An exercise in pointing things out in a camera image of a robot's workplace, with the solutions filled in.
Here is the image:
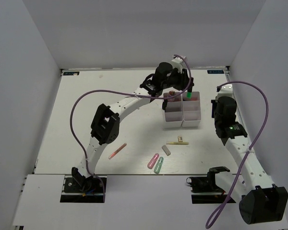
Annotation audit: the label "green capped black marker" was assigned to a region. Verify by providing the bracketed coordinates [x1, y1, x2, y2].
[186, 91, 192, 99]

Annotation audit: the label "orange pen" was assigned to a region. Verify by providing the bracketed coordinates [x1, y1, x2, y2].
[108, 143, 127, 160]

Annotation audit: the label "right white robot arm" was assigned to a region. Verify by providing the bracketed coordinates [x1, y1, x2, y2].
[206, 95, 288, 228]

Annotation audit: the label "yellow highlighter pen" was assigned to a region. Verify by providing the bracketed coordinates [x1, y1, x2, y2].
[166, 141, 189, 145]

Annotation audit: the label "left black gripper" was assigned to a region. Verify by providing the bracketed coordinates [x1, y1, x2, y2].
[162, 66, 195, 92]

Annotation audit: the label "left blue table label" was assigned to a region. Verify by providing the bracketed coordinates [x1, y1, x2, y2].
[63, 71, 80, 76]

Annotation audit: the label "pink correction tape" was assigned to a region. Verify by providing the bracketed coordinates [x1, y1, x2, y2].
[147, 153, 159, 169]

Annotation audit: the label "right white divided container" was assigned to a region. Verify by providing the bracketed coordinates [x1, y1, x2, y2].
[181, 92, 201, 127]

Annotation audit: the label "black handled scissors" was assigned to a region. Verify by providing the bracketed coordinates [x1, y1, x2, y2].
[162, 99, 168, 112]

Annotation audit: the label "green correction tape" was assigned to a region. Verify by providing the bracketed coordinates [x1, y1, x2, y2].
[154, 157, 164, 174]

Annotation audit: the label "right blue table label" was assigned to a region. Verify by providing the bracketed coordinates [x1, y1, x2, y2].
[207, 69, 224, 74]

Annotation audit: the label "pink tube of pencils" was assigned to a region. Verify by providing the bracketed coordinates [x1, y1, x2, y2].
[168, 91, 176, 102]

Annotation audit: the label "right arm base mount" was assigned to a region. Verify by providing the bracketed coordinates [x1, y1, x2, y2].
[186, 176, 227, 204]

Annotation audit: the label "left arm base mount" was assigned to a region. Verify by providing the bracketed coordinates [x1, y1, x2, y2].
[60, 177, 104, 203]

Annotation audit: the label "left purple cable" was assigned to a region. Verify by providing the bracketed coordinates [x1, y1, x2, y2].
[69, 54, 192, 203]

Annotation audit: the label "white divided container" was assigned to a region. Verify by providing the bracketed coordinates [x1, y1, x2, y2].
[181, 92, 201, 127]
[163, 92, 183, 128]

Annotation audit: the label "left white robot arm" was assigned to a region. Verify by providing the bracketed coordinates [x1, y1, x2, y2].
[69, 55, 194, 191]

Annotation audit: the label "grey eraser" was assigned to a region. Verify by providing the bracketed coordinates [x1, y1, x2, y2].
[162, 145, 171, 156]

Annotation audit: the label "left white divided container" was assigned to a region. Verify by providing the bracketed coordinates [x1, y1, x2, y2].
[163, 92, 183, 128]

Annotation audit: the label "blue table label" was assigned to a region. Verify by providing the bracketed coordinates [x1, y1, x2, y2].
[207, 69, 224, 74]
[63, 71, 80, 76]

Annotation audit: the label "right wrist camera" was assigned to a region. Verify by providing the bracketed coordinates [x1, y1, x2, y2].
[216, 84, 233, 98]

